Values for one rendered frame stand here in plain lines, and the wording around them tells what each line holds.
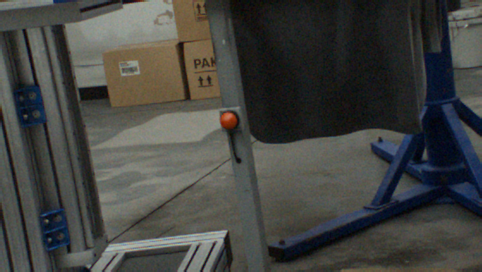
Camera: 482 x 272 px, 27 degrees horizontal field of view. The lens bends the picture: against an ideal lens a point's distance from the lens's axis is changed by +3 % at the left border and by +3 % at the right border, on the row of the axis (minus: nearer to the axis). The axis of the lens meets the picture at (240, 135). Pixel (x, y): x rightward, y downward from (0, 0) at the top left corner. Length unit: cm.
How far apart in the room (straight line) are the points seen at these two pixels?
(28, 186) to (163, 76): 490
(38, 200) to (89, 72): 568
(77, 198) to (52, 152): 12
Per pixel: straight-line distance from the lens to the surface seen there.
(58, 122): 231
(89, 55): 796
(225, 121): 207
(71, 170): 233
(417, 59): 237
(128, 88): 728
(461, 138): 352
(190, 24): 702
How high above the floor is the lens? 100
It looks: 11 degrees down
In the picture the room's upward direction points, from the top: 9 degrees counter-clockwise
